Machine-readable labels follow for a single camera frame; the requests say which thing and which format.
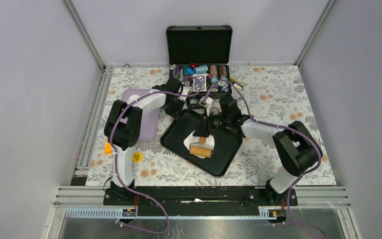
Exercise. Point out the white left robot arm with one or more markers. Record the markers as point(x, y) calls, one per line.
point(123, 127)

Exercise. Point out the yellow round token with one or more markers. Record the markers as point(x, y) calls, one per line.
point(137, 157)

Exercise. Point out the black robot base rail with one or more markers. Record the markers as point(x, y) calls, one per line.
point(241, 195)

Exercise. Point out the purple plastic tray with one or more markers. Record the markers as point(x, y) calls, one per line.
point(149, 121)

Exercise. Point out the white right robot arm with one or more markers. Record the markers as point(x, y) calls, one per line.
point(296, 148)

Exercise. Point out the blue playing card deck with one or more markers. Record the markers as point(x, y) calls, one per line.
point(199, 83)

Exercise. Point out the black baking tray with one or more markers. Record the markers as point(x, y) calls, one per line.
point(226, 145)

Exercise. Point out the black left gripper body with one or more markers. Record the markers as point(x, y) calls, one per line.
point(175, 107)

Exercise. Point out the small white dough piece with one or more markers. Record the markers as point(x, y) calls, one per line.
point(133, 97)

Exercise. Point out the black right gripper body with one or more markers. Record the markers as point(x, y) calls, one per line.
point(214, 122)

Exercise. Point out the wooden rolling pin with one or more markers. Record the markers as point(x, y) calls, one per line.
point(201, 149)

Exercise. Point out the black poker chip case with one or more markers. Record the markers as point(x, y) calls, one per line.
point(201, 50)

